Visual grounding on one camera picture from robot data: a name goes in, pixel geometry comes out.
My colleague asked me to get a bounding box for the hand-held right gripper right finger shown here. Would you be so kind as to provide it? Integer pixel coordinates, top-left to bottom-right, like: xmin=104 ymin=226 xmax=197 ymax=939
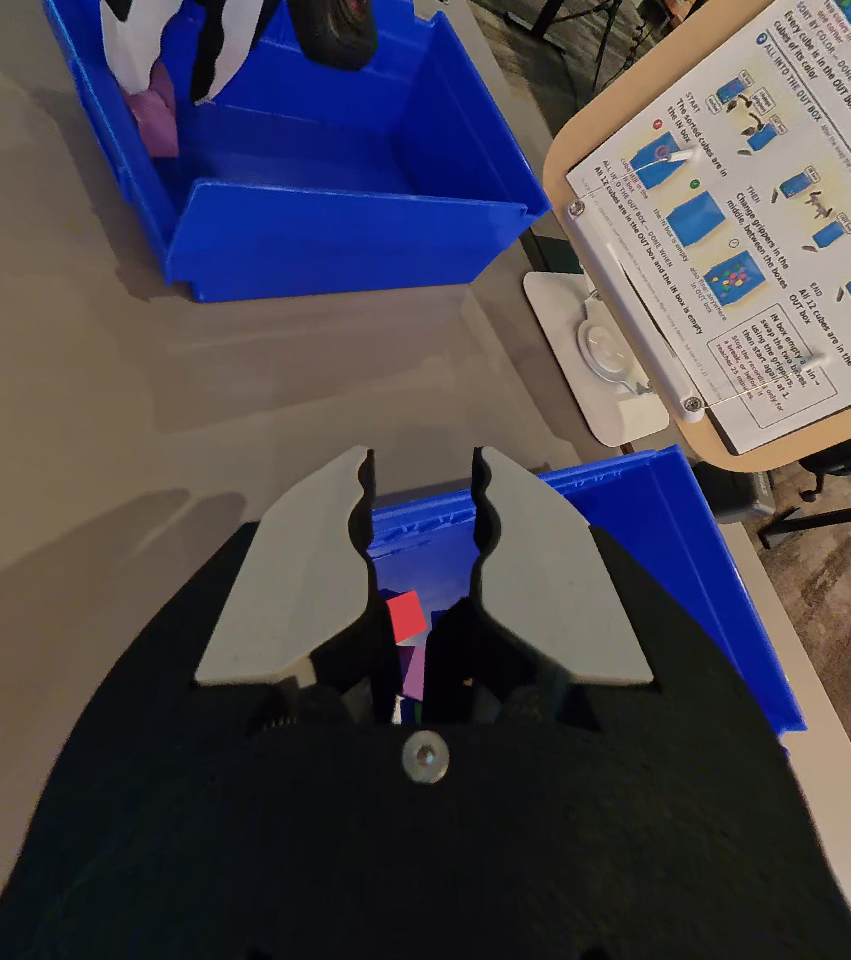
xmin=472 ymin=446 xmax=655 ymax=689

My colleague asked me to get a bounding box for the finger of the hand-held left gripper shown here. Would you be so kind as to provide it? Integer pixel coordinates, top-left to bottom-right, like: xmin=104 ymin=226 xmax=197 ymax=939
xmin=99 ymin=0 xmax=173 ymax=96
xmin=189 ymin=0 xmax=282 ymax=106

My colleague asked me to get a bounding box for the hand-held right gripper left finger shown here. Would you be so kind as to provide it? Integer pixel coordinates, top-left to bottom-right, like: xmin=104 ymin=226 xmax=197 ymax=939
xmin=194 ymin=446 xmax=379 ymax=689

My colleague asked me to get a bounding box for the red wooden cube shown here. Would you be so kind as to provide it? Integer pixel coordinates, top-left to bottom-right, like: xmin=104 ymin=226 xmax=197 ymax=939
xmin=386 ymin=590 xmax=429 ymax=645

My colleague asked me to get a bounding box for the blue plastic bin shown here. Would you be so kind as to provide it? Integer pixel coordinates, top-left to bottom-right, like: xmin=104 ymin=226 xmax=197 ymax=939
xmin=365 ymin=444 xmax=808 ymax=736
xmin=43 ymin=0 xmax=553 ymax=305

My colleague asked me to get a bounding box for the grey desk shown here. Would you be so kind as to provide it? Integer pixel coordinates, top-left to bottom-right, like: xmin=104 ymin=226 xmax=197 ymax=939
xmin=0 ymin=0 xmax=851 ymax=960

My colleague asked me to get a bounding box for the black power brick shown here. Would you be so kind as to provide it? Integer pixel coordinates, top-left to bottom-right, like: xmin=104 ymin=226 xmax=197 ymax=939
xmin=694 ymin=461 xmax=777 ymax=526

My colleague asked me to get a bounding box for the white board stand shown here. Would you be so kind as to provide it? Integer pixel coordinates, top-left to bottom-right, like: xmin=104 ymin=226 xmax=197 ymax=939
xmin=523 ymin=271 xmax=672 ymax=449

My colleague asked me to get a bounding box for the black office chair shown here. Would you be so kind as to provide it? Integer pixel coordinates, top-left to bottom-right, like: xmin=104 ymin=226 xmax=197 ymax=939
xmin=759 ymin=423 xmax=851 ymax=550

